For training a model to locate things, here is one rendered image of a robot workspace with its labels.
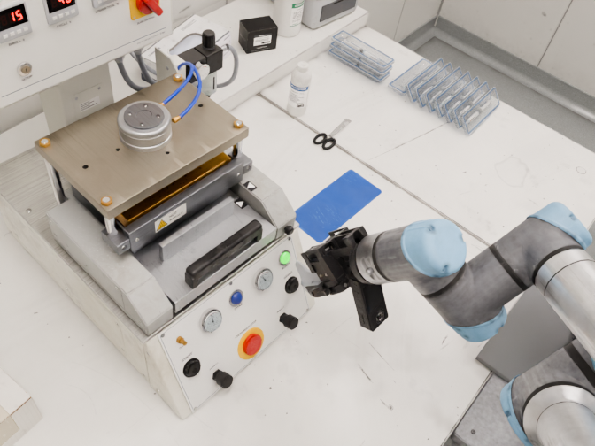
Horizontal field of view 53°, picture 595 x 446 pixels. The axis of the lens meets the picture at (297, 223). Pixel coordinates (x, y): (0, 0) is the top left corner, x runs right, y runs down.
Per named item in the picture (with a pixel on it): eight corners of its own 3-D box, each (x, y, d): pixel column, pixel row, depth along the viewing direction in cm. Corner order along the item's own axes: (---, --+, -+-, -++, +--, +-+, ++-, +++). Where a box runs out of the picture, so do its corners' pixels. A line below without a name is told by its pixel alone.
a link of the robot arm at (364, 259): (420, 264, 87) (386, 295, 83) (399, 267, 91) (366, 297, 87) (395, 220, 86) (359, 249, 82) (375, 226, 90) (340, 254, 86)
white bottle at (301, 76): (290, 102, 157) (297, 56, 145) (308, 108, 156) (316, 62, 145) (283, 113, 153) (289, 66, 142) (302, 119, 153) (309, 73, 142)
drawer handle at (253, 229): (184, 281, 92) (183, 267, 89) (253, 231, 100) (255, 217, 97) (192, 289, 91) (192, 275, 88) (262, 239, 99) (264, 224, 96)
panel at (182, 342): (191, 412, 101) (156, 334, 91) (309, 309, 117) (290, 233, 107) (198, 419, 100) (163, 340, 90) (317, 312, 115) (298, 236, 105)
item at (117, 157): (24, 161, 97) (3, 98, 87) (173, 87, 113) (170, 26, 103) (114, 250, 88) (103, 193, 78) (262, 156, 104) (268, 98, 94)
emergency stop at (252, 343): (243, 357, 107) (237, 341, 105) (258, 342, 109) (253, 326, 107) (249, 360, 106) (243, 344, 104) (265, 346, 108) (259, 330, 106)
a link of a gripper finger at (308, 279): (289, 259, 106) (318, 252, 98) (306, 287, 106) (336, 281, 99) (277, 268, 104) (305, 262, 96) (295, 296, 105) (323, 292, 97)
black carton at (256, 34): (237, 42, 163) (239, 19, 158) (267, 36, 166) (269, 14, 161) (246, 54, 160) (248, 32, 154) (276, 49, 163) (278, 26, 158)
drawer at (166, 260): (65, 206, 103) (57, 175, 97) (166, 149, 115) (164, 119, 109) (175, 316, 92) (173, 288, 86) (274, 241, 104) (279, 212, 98)
